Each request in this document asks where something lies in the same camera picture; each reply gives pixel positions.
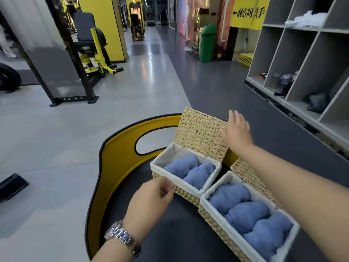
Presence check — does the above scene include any person's right hand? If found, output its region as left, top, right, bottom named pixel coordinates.
left=221, top=110, right=255, bottom=155

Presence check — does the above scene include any person's left hand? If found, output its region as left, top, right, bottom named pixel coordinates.
left=122, top=176, right=176, bottom=243

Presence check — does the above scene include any small woven wicker basket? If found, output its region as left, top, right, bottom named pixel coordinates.
left=150, top=142, right=223, bottom=208

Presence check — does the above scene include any small wicker basket lid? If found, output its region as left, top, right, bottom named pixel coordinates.
left=174, top=107, right=230, bottom=163

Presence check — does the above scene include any person's right forearm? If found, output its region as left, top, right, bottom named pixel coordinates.
left=237, top=144, right=349, bottom=262

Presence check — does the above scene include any person's left forearm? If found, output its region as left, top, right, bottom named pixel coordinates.
left=91, top=237, right=143, bottom=262

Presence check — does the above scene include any rolled blue towel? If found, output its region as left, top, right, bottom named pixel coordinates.
left=242, top=214, right=294, bottom=261
left=183, top=162, right=215, bottom=191
left=208, top=183, right=251, bottom=216
left=163, top=154, right=200, bottom=179
left=225, top=201, right=270, bottom=234

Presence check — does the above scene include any large wicker basket lid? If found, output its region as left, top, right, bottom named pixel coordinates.
left=230, top=158, right=284, bottom=211

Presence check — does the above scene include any yellow black curved rim stand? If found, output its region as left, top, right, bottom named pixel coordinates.
left=84, top=113, right=240, bottom=261

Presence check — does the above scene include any large woven wicker basket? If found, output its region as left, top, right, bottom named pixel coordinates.
left=198, top=170, right=300, bottom=262

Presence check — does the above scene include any silver metal wristwatch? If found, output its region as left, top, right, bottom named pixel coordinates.
left=104, top=221, right=142, bottom=258

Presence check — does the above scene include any purple water bottle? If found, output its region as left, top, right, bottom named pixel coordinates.
left=274, top=73, right=297, bottom=97

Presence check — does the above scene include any yellow plastic crate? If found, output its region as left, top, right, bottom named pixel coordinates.
left=237, top=52, right=255, bottom=68

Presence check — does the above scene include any green trash bin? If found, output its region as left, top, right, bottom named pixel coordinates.
left=198, top=23, right=217, bottom=63

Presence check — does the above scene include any dark grey crumpled cloth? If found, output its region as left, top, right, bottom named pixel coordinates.
left=302, top=92, right=332, bottom=114

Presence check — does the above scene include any grey cubby shelf unit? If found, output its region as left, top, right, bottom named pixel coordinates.
left=244, top=0, right=349, bottom=162

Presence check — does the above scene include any yellow hanging sign banner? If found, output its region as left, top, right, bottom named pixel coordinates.
left=230, top=0, right=271, bottom=31

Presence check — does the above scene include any white crumpled cloth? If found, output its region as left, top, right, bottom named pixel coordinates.
left=284, top=10, right=328, bottom=28

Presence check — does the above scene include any yellow black weight stack machine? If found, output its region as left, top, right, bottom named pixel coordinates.
left=128, top=1, right=146, bottom=42

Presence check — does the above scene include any black flat floor object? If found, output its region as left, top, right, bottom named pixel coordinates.
left=0, top=173, right=30, bottom=203

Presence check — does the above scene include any yellow square pillar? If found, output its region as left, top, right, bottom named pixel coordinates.
left=77, top=0, right=129, bottom=63

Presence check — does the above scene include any yellow black gym machine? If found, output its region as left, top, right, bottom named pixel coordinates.
left=71, top=11, right=124, bottom=77

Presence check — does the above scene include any black rubber weight plate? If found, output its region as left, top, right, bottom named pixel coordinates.
left=0, top=62, right=22, bottom=92

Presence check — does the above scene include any black steel rack frame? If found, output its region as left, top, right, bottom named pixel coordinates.
left=0, top=0, right=100, bottom=107

